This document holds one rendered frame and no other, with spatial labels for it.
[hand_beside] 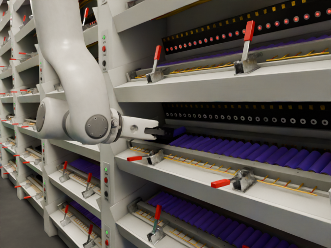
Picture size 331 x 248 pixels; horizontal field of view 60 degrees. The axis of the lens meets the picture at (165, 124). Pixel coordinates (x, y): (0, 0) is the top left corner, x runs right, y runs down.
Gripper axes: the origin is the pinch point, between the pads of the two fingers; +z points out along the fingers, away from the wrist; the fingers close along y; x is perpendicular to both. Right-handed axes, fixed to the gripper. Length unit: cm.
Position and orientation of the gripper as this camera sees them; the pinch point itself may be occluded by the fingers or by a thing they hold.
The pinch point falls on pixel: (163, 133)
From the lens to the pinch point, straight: 76.8
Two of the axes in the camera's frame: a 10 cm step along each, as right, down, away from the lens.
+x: -1.3, 9.9, -0.3
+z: 7.8, 1.2, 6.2
